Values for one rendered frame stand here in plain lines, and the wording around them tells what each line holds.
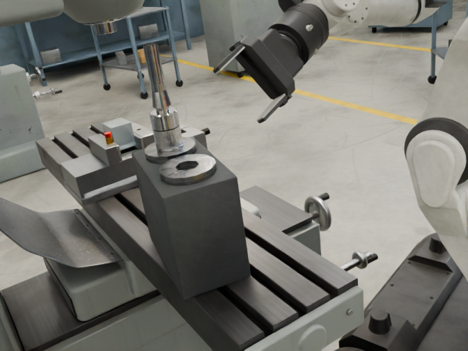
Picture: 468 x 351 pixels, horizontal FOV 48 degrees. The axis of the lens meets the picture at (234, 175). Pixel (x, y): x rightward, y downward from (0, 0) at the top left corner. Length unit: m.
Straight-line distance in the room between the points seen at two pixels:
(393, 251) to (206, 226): 1.84
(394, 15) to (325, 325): 0.60
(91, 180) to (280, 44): 0.58
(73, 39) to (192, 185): 7.21
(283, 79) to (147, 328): 0.68
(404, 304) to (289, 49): 0.71
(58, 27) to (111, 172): 6.67
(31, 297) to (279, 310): 0.72
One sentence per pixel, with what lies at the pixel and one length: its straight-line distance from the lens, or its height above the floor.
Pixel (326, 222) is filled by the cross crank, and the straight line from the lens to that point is 1.62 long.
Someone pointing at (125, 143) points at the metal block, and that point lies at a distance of 1.29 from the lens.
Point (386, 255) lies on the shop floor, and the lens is 2.55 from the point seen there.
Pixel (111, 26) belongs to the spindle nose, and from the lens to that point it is 1.16.
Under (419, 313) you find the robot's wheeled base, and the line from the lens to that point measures 1.32.
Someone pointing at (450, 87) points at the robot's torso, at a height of 1.13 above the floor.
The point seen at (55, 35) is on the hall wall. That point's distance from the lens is 7.87.
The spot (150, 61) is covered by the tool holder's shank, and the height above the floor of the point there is 1.27.
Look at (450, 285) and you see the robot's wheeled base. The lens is 1.43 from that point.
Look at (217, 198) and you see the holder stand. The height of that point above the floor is 1.08.
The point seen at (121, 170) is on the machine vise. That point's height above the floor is 0.96.
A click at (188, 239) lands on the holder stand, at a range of 0.81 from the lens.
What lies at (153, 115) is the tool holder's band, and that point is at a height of 1.18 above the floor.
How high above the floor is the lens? 1.44
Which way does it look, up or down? 25 degrees down
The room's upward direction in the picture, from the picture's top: 8 degrees counter-clockwise
